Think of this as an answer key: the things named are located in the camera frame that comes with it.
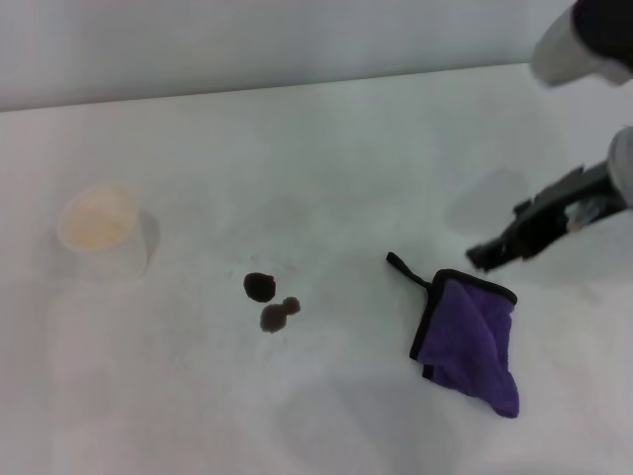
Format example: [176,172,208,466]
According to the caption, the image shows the brown water stain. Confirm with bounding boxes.
[259,295,303,334]

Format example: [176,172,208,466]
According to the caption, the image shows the purple rag with black trim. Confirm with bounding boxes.
[386,250,521,420]

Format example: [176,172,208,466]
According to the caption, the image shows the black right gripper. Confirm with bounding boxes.
[466,160,625,273]

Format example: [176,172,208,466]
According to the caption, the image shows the white paper cup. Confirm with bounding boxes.
[55,183,158,284]

